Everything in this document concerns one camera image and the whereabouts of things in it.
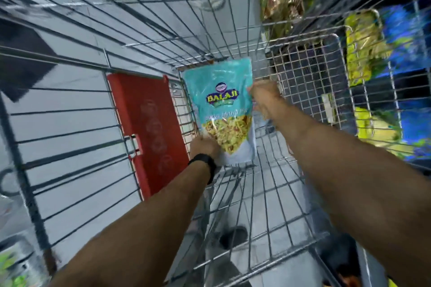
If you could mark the person's right hand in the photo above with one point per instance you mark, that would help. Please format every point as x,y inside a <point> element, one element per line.
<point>266,95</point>

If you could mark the person's left hand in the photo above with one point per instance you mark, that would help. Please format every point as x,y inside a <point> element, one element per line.
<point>203,147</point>

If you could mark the person's right fingers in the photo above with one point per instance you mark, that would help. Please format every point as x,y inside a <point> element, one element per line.
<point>257,98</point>

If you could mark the teal snack packet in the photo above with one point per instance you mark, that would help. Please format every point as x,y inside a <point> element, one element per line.
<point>223,108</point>

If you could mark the person's right forearm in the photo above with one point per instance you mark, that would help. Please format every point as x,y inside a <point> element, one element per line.
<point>363,182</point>

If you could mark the person's left forearm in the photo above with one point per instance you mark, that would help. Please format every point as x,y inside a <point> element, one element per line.
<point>141,229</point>

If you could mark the black wristband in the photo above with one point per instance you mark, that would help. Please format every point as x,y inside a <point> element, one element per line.
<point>204,162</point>

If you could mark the stack of green-gold snack packets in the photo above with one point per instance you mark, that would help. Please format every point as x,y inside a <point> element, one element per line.
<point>286,1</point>

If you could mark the red plastic cart seat flap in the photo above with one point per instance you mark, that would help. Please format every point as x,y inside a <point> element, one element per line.
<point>151,132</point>

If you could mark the stack of yellow snack packets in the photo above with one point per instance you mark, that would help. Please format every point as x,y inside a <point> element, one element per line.
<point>365,48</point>

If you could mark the person's black shoe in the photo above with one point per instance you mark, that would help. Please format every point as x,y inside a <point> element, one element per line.
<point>234,236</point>

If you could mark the stack of blue snack packets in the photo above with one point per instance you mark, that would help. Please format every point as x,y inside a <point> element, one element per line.
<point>409,61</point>

